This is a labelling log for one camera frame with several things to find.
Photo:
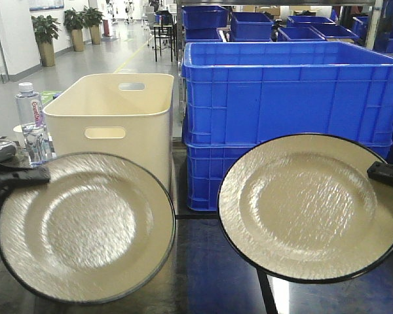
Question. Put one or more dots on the beige textured plate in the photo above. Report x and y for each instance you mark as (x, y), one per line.
(303, 208)
(100, 229)

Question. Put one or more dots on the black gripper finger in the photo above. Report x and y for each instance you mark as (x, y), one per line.
(381, 172)
(16, 177)

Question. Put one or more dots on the lower blue plastic crate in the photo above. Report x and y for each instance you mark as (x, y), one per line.
(207, 164)

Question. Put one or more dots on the potted plant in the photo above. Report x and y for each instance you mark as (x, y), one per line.
(45, 29)
(92, 20)
(74, 23)

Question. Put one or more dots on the upper blue plastic crate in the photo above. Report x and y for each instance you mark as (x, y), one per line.
(247, 93)

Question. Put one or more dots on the potted plant right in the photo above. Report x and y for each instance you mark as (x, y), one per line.
(92, 20)

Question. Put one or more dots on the potted plant left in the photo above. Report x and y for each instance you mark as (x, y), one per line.
(45, 29)

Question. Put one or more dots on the potted plant middle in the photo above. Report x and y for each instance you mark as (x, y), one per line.
(74, 23)

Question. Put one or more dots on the blue plastic crate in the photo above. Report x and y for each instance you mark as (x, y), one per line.
(247, 93)
(207, 164)

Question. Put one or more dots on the clear water bottle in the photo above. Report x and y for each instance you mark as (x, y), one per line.
(33, 125)

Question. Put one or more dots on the cream plastic basket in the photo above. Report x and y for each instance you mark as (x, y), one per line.
(129, 115)

